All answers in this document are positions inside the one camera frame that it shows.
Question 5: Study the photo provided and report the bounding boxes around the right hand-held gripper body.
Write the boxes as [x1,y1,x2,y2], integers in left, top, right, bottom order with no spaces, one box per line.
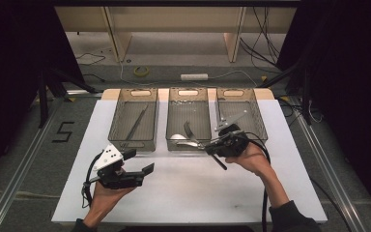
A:
[204,110,250,159]

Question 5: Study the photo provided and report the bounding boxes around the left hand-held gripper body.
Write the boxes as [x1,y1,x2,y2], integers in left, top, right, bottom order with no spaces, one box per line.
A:
[92,144,144,190]

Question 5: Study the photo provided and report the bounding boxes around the steel fork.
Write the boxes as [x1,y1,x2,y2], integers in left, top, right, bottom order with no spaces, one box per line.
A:
[174,140,207,150]

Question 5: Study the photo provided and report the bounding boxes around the smoky clear plastic bin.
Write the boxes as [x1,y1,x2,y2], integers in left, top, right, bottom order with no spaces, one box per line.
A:
[165,87,213,152]
[214,87,269,153]
[107,87,159,153]

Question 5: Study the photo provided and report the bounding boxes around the steel table knife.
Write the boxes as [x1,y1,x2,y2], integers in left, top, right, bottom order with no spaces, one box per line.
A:
[183,121,197,145]

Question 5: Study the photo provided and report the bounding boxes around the person's right hand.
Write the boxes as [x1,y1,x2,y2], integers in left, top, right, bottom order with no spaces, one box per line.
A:
[224,141,273,178]

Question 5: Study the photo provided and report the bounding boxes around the person's left hand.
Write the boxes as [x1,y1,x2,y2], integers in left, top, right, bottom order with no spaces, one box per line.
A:
[83,162,136,228]

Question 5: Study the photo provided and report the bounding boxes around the white power strip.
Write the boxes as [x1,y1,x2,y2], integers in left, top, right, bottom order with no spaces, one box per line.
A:
[180,72,210,82]

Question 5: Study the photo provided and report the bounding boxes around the yellow tape roll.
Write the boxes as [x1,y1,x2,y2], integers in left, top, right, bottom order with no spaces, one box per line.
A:
[132,65,150,78]

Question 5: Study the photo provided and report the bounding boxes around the black metal stand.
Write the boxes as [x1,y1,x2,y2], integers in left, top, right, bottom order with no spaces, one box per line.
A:
[38,66,99,129]
[256,54,314,126]

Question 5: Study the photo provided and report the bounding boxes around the beige wooden table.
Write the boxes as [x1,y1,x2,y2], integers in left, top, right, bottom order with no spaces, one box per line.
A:
[53,6,298,64]

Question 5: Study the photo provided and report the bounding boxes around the black curtain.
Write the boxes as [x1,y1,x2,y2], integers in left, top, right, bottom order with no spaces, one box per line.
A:
[0,0,85,182]
[276,0,371,214]

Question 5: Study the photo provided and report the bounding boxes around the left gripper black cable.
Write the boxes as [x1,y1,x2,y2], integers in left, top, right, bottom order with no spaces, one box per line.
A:
[80,151,102,209]

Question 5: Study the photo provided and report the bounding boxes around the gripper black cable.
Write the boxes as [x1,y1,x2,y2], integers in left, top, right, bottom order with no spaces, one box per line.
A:
[80,151,102,209]
[244,130,271,232]

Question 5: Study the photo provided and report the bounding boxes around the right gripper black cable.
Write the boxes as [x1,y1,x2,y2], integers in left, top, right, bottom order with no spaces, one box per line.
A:
[244,130,271,232]

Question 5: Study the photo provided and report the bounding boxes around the tangled floor cables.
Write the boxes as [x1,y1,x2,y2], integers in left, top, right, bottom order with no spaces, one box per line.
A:
[276,96,324,125]

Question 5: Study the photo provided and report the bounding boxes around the thin black floor cable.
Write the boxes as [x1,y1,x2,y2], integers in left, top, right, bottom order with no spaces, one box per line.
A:
[74,52,106,66]
[82,72,106,83]

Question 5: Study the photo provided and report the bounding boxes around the black cable bundle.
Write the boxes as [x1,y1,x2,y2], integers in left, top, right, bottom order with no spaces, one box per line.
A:
[239,6,283,71]

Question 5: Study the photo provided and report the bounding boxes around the aluminium floor rail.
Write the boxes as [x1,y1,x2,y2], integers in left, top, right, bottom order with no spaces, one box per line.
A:
[288,96,368,232]
[0,96,66,232]

